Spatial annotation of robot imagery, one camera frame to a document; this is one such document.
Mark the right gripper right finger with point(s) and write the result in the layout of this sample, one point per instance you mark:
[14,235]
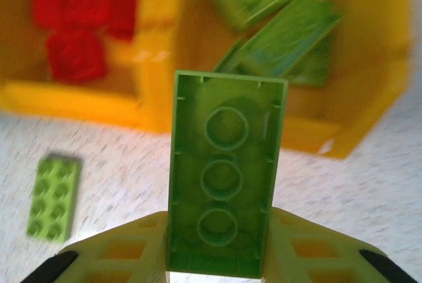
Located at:
[313,263]

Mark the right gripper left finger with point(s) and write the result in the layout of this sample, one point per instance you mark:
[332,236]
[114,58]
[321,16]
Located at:
[115,263]

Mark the yellow plastic storage bin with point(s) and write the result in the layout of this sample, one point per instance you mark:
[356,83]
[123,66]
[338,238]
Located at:
[362,98]
[19,98]

